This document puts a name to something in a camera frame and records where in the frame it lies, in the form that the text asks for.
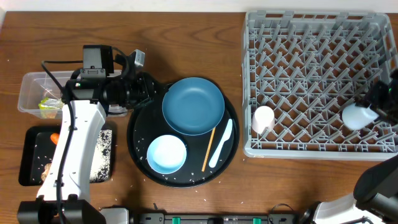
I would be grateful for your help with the brown walnut-like food scrap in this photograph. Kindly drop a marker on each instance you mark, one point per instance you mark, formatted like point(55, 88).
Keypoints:
point(45, 172)

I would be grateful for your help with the wooden chopstick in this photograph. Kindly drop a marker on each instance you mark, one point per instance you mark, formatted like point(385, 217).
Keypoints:
point(208, 150)

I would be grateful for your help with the pink plastic cup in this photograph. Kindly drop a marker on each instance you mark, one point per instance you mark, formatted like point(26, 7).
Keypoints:
point(263, 119)

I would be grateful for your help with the clear plastic bin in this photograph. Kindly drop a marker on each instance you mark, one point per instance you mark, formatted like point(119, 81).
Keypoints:
point(37, 86)

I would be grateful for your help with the orange carrot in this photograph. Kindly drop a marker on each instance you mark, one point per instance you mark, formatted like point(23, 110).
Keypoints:
point(54, 138)

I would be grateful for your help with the grey dishwasher rack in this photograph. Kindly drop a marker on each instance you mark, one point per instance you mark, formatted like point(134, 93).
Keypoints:
point(307, 67)

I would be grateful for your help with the black round tray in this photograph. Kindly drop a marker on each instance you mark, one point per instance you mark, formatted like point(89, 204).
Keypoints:
point(148, 123)

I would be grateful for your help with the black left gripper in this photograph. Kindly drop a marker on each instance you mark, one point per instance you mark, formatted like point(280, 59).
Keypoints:
point(148, 82)

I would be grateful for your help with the black rail with green clips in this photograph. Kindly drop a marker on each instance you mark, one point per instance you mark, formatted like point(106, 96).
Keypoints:
point(160, 218)

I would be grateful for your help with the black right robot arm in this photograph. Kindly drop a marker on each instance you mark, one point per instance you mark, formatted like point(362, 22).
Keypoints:
point(374, 199)

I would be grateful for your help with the light blue bowl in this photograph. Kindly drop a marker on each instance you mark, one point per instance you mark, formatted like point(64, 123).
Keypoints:
point(166, 154)

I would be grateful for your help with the yellow green wrapper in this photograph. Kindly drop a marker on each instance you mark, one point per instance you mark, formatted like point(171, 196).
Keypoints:
point(50, 107)

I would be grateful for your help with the light blue plastic cup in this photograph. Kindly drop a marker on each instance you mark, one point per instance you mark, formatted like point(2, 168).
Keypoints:
point(356, 117)

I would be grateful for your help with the white rice pile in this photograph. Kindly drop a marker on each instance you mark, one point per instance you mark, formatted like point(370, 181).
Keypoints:
point(101, 165)

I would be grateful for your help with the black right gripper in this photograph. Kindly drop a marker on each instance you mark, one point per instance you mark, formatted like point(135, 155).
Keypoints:
point(374, 96)

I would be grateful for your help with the dark blue round plate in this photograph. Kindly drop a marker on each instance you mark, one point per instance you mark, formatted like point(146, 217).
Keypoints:
point(193, 106)

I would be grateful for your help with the black rectangular tray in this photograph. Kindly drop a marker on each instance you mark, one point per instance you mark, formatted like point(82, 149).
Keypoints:
point(39, 150)

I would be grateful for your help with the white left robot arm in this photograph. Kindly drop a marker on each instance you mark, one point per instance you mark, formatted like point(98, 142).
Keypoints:
point(107, 77)

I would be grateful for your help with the light blue plastic knife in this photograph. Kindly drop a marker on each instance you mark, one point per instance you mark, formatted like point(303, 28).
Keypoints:
point(226, 135)

